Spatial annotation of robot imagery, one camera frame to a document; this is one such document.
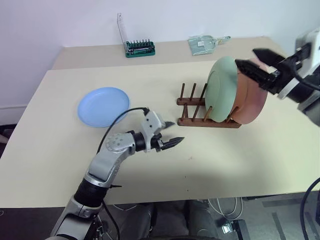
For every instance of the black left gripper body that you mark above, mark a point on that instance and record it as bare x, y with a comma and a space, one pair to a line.
158, 141

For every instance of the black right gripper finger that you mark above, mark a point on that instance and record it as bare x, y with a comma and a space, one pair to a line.
268, 57
252, 71

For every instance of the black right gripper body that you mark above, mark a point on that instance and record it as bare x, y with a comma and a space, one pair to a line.
281, 75

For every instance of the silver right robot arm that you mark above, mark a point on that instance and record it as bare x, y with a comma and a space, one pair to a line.
312, 110

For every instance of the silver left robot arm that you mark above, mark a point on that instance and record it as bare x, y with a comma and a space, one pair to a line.
110, 160

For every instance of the wooden dish rack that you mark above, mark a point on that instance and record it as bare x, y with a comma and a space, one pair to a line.
200, 123

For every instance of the pink plate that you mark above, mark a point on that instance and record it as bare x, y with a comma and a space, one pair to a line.
252, 105

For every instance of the green plate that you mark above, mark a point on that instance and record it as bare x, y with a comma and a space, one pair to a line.
221, 90

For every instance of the teal item in plastic bag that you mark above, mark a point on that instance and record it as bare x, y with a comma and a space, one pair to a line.
202, 46

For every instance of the blue plate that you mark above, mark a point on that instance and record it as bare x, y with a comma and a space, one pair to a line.
103, 107

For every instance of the dark grey rounded shape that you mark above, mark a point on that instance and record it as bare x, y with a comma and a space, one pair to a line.
170, 220

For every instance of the green screwdriver bit set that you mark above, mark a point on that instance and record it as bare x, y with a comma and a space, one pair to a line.
140, 51

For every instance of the black box with label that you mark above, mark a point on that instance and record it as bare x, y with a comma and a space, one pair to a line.
233, 228

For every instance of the dark object beside table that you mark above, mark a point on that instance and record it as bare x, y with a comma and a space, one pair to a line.
6, 132

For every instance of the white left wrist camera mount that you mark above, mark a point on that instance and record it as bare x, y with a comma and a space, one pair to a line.
150, 123

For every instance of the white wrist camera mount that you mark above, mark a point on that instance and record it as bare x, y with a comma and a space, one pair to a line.
313, 42
150, 123

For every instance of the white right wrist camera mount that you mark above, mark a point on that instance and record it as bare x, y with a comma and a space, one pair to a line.
313, 42

